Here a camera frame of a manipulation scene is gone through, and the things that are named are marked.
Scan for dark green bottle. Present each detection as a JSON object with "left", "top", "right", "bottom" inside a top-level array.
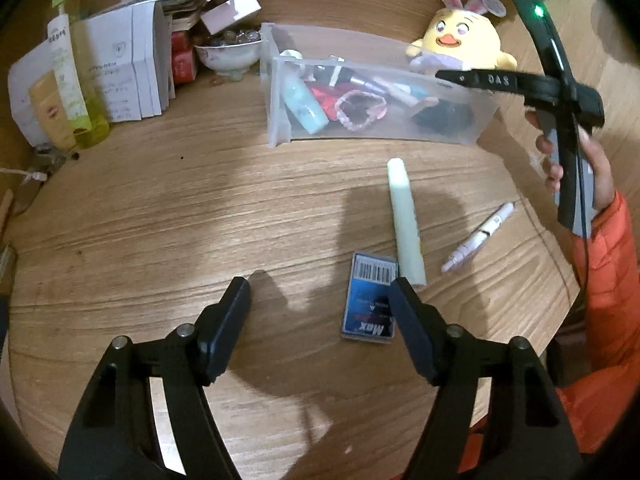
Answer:
[{"left": 412, "top": 100, "right": 474, "bottom": 136}]

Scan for white tube red cap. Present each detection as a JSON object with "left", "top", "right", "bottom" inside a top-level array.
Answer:
[{"left": 372, "top": 76, "right": 439, "bottom": 115}]

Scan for blue tape roll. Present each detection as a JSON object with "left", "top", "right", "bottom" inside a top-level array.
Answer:
[{"left": 397, "top": 84, "right": 430, "bottom": 100}]

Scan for white pen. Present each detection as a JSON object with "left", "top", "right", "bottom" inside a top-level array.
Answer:
[{"left": 440, "top": 202, "right": 515, "bottom": 273}]

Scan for pink braided hair tie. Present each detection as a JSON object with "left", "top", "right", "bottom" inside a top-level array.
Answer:
[{"left": 333, "top": 89, "right": 390, "bottom": 132}]

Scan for blue Max staple box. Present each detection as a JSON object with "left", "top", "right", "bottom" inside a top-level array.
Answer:
[{"left": 341, "top": 252, "right": 398, "bottom": 344}]

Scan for pale green tube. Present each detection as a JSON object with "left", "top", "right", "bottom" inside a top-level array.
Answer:
[{"left": 386, "top": 157, "right": 427, "bottom": 287}]

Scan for red foil pouch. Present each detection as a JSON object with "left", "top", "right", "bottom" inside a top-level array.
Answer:
[{"left": 306, "top": 81, "right": 357, "bottom": 122}]

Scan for light blue cream tube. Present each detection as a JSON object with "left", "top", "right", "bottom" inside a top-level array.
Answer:
[{"left": 280, "top": 49, "right": 329, "bottom": 136}]

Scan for person's right hand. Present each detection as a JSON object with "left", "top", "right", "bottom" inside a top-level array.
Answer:
[{"left": 525, "top": 108, "right": 616, "bottom": 212}]

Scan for orange jacket sleeve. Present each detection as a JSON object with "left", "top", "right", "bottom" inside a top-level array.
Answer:
[{"left": 459, "top": 192, "right": 640, "bottom": 476}]

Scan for yellow chick plush toy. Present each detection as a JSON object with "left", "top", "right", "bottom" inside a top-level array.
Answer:
[{"left": 406, "top": 0, "right": 518, "bottom": 76}]

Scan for clear plastic storage bin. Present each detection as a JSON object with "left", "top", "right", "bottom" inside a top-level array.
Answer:
[{"left": 259, "top": 23, "right": 498, "bottom": 146}]

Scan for yellow spray bottle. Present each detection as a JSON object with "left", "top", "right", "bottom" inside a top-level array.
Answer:
[{"left": 47, "top": 0, "right": 110, "bottom": 150}]

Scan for small white box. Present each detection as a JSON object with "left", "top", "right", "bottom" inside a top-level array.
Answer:
[{"left": 201, "top": 0, "right": 262, "bottom": 35}]

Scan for white bowl of marbles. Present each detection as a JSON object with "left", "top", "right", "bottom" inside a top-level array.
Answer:
[{"left": 194, "top": 29, "right": 262, "bottom": 78}]

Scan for beige cosmetic tube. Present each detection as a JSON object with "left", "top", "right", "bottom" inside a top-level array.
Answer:
[{"left": 28, "top": 70, "right": 76, "bottom": 153}]

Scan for loose marble on desk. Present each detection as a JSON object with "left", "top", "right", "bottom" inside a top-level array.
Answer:
[{"left": 209, "top": 75, "right": 226, "bottom": 87}]

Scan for red boxes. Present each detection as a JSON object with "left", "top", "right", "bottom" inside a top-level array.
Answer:
[{"left": 171, "top": 32, "right": 198, "bottom": 84}]

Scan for white paper boxes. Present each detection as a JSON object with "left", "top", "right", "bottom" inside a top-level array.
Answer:
[{"left": 8, "top": 1, "right": 175, "bottom": 146}]

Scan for white charging cable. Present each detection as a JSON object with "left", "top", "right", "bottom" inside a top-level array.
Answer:
[{"left": 0, "top": 167, "right": 49, "bottom": 183}]

